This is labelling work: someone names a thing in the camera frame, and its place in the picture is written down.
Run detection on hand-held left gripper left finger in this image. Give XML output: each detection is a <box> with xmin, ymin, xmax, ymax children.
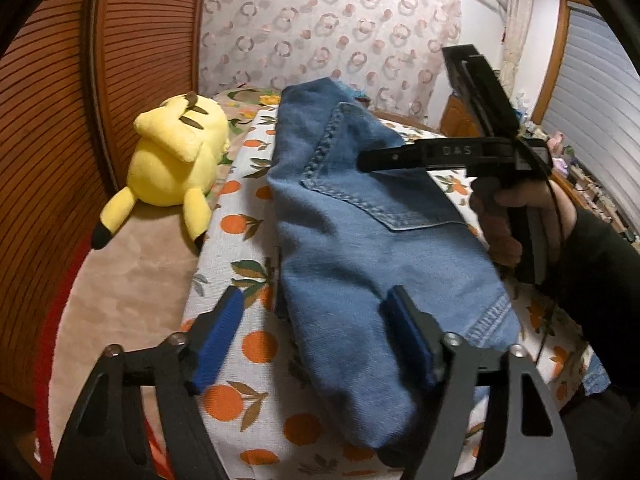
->
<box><xmin>50</xmin><ymin>287</ymin><xmax>246</xmax><ymax>480</ymax></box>

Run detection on grey window blind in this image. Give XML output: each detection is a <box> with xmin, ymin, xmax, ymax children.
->
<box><xmin>542</xmin><ymin>2</ymin><xmax>640</xmax><ymax>226</ymax></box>

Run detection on wooden window frame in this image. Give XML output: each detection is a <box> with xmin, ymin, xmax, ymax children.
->
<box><xmin>531</xmin><ymin>0</ymin><xmax>571</xmax><ymax>126</ymax></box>

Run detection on pink toy figure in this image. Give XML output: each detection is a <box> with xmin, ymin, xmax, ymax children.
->
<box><xmin>546</xmin><ymin>131</ymin><xmax>568</xmax><ymax>163</ymax></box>

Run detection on white orange-print cloth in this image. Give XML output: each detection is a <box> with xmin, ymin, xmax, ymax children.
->
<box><xmin>180</xmin><ymin>107</ymin><xmax>591</xmax><ymax>480</ymax></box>

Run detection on white lace curtain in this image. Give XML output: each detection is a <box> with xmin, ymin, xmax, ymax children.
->
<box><xmin>500</xmin><ymin>0</ymin><xmax>536</xmax><ymax>106</ymax></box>

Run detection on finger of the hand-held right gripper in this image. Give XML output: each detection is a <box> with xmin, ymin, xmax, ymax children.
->
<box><xmin>357</xmin><ymin>139</ymin><xmax>516</xmax><ymax>173</ymax></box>
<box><xmin>441</xmin><ymin>44</ymin><xmax>521</xmax><ymax>138</ymax></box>

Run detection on floral blanket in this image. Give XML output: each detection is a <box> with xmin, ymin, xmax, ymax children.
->
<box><xmin>37</xmin><ymin>87</ymin><xmax>281</xmax><ymax>480</ymax></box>

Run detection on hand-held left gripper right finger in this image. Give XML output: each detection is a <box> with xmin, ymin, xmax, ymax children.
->
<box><xmin>377</xmin><ymin>285</ymin><xmax>578</xmax><ymax>480</ymax></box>

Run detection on blue denim pants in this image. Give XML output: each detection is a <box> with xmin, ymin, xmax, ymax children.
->
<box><xmin>267</xmin><ymin>77</ymin><xmax>523</xmax><ymax>450</ymax></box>

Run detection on person's right hand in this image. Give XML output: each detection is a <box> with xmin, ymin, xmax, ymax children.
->
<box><xmin>469</xmin><ymin>175</ymin><xmax>579</xmax><ymax>269</ymax></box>

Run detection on wooden slatted wardrobe door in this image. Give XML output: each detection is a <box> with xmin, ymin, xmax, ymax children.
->
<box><xmin>0</xmin><ymin>0</ymin><xmax>211</xmax><ymax>401</ymax></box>

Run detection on person's right forearm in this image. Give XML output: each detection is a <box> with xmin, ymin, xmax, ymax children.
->
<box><xmin>537</xmin><ymin>205</ymin><xmax>640</xmax><ymax>396</ymax></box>

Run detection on wooden cabinet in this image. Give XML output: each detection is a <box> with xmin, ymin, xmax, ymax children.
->
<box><xmin>440</xmin><ymin>92</ymin><xmax>640</xmax><ymax>251</ymax></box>

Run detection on ring-patterned curtain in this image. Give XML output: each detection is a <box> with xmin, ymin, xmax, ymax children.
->
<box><xmin>199</xmin><ymin>0</ymin><xmax>463</xmax><ymax>131</ymax></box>

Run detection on yellow plush toy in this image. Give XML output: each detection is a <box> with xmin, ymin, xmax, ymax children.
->
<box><xmin>91</xmin><ymin>91</ymin><xmax>232</xmax><ymax>253</ymax></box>

